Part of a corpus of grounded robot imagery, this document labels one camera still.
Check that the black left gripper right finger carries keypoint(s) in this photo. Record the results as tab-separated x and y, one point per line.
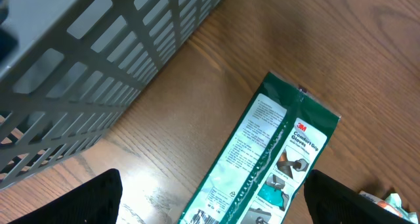
330	202

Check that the orange Kleenex tissue pack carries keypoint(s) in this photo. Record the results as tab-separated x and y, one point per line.
393	204

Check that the grey plastic mesh basket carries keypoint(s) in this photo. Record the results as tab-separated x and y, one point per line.
70	68

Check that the green 3M gloves package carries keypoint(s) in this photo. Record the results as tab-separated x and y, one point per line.
266	159

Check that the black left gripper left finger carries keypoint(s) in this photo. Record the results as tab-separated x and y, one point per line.
94	202

